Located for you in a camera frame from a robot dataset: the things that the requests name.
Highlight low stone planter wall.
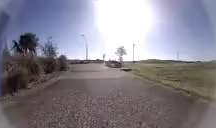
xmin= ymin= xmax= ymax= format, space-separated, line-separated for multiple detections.
xmin=105 ymin=60 xmax=124 ymax=69

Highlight curved street lamp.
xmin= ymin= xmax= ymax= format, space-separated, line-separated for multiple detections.
xmin=80 ymin=33 xmax=89 ymax=62

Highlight distant hill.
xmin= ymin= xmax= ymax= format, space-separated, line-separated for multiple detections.
xmin=139 ymin=58 xmax=204 ymax=64

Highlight grey asphalt path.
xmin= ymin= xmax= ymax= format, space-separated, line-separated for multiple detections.
xmin=2 ymin=62 xmax=216 ymax=128

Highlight small tree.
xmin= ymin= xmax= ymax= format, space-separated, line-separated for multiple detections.
xmin=101 ymin=52 xmax=107 ymax=62

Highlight tall pole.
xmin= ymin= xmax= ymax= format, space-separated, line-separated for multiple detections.
xmin=131 ymin=43 xmax=136 ymax=64

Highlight thin bare tree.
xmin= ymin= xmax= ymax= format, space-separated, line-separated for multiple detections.
xmin=40 ymin=37 xmax=59 ymax=59

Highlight row of bushes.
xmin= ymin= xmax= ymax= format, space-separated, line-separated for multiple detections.
xmin=0 ymin=54 xmax=70 ymax=96

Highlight lone leafy tree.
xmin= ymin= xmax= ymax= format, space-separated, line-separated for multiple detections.
xmin=115 ymin=45 xmax=128 ymax=63

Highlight flat concrete block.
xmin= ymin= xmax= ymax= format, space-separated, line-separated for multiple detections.
xmin=120 ymin=67 xmax=133 ymax=72

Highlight row of parked cars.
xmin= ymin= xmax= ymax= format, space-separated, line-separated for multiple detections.
xmin=69 ymin=59 xmax=105 ymax=65

